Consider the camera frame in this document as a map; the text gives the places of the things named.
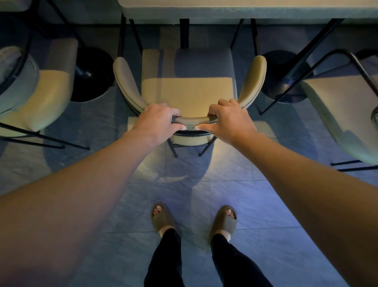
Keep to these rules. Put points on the person's left hand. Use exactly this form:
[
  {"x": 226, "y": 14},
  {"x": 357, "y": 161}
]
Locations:
[{"x": 156, "y": 122}]

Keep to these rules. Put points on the person's right hand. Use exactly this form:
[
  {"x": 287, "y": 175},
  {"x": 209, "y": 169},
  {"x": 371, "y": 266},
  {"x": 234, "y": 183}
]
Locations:
[{"x": 230, "y": 121}]

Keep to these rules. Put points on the person's left thumb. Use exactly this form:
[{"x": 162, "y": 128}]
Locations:
[{"x": 177, "y": 127}]

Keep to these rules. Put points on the person's right thumb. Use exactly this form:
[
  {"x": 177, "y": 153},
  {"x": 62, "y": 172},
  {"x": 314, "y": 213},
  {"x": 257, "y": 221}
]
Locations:
[{"x": 205, "y": 127}]

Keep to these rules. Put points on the beige upholstered armchair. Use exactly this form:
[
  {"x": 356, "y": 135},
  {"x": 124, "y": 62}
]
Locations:
[
  {"x": 32, "y": 88},
  {"x": 189, "y": 85},
  {"x": 342, "y": 109}
]

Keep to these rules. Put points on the person's left forearm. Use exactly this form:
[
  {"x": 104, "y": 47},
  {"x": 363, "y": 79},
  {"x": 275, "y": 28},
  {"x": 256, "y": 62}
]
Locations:
[{"x": 68, "y": 204}]

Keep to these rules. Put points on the person's right forearm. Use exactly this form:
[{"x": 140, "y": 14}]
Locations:
[{"x": 313, "y": 201}]

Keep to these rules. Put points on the black round table base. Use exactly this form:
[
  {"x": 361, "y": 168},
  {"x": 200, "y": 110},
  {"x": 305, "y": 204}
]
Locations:
[
  {"x": 90, "y": 75},
  {"x": 280, "y": 79}
]

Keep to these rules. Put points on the person's left slipper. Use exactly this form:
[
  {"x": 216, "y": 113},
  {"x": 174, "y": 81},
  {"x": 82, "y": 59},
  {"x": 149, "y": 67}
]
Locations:
[{"x": 162, "y": 218}]

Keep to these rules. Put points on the person's slipper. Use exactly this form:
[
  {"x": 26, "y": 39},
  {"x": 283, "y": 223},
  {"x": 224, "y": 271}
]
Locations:
[
  {"x": 162, "y": 218},
  {"x": 224, "y": 221}
]

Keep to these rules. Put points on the person's right slipper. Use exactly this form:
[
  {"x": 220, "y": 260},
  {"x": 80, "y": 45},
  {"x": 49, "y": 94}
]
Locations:
[{"x": 224, "y": 221}]

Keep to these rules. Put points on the grey table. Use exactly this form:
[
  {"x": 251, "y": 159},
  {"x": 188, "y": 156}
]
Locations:
[{"x": 248, "y": 11}]

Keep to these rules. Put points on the person's left leg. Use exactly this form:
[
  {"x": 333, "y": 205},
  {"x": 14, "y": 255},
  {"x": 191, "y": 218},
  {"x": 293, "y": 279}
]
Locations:
[{"x": 164, "y": 260}]

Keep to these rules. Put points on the person's leg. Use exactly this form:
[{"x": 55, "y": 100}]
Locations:
[
  {"x": 233, "y": 263},
  {"x": 164, "y": 260}
]

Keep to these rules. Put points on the person's right leg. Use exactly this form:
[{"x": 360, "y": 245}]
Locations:
[{"x": 233, "y": 263}]

